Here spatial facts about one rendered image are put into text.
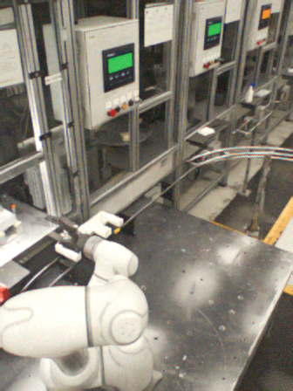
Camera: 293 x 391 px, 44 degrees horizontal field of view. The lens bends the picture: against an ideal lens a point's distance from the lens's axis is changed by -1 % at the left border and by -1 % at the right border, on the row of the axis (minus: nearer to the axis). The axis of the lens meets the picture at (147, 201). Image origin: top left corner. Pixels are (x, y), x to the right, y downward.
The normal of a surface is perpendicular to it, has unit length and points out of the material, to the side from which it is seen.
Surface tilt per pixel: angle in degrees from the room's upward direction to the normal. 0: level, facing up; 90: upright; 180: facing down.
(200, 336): 0
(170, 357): 0
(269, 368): 0
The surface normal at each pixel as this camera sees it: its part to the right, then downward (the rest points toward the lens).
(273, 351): 0.01, -0.83
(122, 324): 0.33, 0.11
